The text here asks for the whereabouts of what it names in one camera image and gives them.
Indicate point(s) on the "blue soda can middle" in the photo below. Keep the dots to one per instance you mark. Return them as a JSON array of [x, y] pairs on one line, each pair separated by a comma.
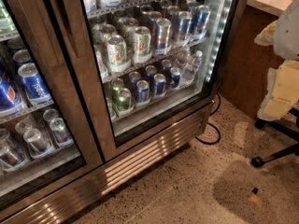
[[158, 85]]

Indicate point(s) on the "blue soda can front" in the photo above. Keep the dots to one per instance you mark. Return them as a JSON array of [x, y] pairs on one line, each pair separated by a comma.
[[142, 91]]

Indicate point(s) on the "red bull can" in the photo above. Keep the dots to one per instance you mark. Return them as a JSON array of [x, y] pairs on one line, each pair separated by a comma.
[[200, 19], [161, 35], [183, 26]]

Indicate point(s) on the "blue soda can right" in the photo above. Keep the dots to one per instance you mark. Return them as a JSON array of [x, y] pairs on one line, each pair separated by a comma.
[[174, 75]]

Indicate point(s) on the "silver can lower left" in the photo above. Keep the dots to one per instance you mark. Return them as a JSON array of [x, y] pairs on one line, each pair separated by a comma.
[[38, 143]]

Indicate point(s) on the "large Pepsi can left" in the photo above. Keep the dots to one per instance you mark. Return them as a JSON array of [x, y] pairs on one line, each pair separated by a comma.
[[10, 99]]

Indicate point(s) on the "front blue Pepsi can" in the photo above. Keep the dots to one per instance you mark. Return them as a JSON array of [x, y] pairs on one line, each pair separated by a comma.
[[33, 83]]

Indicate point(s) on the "glass fridge door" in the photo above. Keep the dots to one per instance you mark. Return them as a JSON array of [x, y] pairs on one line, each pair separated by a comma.
[[29, 35], [87, 25]]

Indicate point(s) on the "front 7up can right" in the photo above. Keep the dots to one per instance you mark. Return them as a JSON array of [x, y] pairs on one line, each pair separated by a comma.
[[140, 49]]

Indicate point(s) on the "blue soda can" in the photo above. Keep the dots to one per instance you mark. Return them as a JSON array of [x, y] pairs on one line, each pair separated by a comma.
[[158, 85], [142, 91], [174, 75]]

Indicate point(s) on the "Red Bull can middle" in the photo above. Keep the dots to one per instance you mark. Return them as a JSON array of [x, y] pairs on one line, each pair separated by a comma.
[[183, 26]]

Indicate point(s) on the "front 7up can left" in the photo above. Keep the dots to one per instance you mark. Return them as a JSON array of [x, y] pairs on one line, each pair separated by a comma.
[[117, 54]]

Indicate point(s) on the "green soda can front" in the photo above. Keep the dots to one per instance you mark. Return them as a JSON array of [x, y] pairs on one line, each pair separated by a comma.
[[123, 101]]

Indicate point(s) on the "7up can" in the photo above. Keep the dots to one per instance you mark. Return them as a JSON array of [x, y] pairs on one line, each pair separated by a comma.
[[117, 54], [140, 49]]

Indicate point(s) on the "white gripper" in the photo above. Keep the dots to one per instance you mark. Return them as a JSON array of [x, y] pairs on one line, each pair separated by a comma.
[[288, 36]]

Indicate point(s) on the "steel fridge base grille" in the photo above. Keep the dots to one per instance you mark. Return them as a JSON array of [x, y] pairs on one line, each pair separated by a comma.
[[69, 200]]

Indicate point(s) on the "Red Bull can right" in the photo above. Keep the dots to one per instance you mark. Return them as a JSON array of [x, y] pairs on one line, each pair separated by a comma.
[[200, 19]]

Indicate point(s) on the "silver blue can lower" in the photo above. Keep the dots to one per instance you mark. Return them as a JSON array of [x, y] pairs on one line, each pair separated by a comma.
[[61, 134]]

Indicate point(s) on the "front Red Bull can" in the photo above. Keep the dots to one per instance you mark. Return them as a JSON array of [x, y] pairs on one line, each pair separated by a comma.
[[161, 35]]

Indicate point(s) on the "clear water bottle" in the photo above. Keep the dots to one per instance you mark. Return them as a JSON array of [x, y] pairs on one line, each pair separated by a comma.
[[191, 67]]

